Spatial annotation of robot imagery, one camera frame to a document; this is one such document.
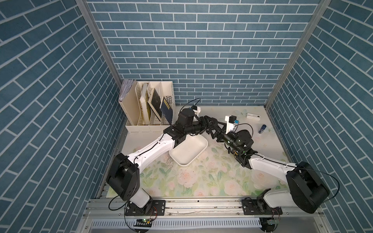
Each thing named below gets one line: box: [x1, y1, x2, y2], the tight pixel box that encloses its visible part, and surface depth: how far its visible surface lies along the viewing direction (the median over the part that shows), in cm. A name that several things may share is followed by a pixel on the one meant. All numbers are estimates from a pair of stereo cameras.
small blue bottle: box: [258, 124, 267, 134], surface depth 101 cm
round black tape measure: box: [202, 115, 219, 131], surface depth 71 cm
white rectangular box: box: [246, 113, 261, 121], surface depth 114 cm
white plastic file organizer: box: [125, 81, 176, 134], surface depth 103 cm
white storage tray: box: [169, 133, 208, 167], surface depth 96 cm
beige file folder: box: [118, 79, 141, 126], surface depth 91 cm
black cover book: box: [147, 87, 162, 122], surface depth 101 cm
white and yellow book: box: [139, 83, 151, 125], surface depth 96 cm
